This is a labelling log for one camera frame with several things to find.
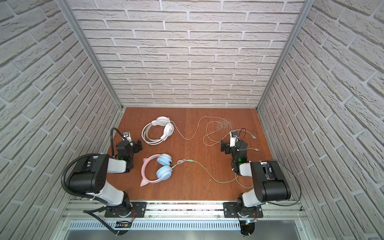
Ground white headphone cable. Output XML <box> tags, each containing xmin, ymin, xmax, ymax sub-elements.
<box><xmin>172</xmin><ymin>116</ymin><xmax>260</xmax><ymax>151</ymax></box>

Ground white over-ear headphones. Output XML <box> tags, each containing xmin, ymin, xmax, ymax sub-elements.
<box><xmin>141</xmin><ymin>116</ymin><xmax>175</xmax><ymax>146</ymax></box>

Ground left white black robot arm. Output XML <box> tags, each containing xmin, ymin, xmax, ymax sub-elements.
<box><xmin>61</xmin><ymin>140</ymin><xmax>147</xmax><ymax>218</ymax></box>

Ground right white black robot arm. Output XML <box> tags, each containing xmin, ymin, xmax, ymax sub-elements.
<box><xmin>221</xmin><ymin>140</ymin><xmax>291</xmax><ymax>218</ymax></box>

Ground pink blue cat-ear headphones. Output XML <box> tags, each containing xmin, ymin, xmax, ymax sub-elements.
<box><xmin>140</xmin><ymin>154</ymin><xmax>173</xmax><ymax>187</ymax></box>

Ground white perforated vent strip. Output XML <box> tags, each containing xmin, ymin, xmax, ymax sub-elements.
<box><xmin>69</xmin><ymin>220</ymin><xmax>240</xmax><ymax>231</ymax></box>

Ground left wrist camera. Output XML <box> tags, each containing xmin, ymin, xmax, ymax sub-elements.
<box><xmin>122</xmin><ymin>132</ymin><xmax>132</xmax><ymax>142</ymax></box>

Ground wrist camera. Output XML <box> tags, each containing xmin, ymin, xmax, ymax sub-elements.
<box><xmin>122</xmin><ymin>132</ymin><xmax>132</xmax><ymax>142</ymax></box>
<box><xmin>230</xmin><ymin>131</ymin><xmax>239</xmax><ymax>148</ymax></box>

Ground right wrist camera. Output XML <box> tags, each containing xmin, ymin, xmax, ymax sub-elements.
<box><xmin>230</xmin><ymin>131</ymin><xmax>239</xmax><ymax>148</ymax></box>

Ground green headphone cable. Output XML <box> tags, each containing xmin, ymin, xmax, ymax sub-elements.
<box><xmin>171</xmin><ymin>158</ymin><xmax>256</xmax><ymax>190</ymax></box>

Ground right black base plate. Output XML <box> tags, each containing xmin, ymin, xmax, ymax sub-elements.
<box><xmin>223</xmin><ymin>202</ymin><xmax>264</xmax><ymax>219</ymax></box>

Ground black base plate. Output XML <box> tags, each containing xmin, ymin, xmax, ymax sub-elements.
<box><xmin>223</xmin><ymin>202</ymin><xmax>264</xmax><ymax>219</ymax></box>
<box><xmin>105</xmin><ymin>202</ymin><xmax>147</xmax><ymax>218</ymax></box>

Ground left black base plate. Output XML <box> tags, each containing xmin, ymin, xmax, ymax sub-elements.
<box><xmin>105</xmin><ymin>202</ymin><xmax>147</xmax><ymax>218</ymax></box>

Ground black corrugated cable conduit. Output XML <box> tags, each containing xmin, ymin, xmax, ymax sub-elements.
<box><xmin>61</xmin><ymin>127</ymin><xmax>127</xmax><ymax>236</ymax></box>

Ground aluminium mounting rail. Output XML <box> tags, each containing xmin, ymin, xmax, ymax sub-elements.
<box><xmin>61</xmin><ymin>199</ymin><xmax>308</xmax><ymax>222</ymax></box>

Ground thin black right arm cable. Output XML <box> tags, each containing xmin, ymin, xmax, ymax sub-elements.
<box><xmin>236</xmin><ymin>128</ymin><xmax>303</xmax><ymax>207</ymax></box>

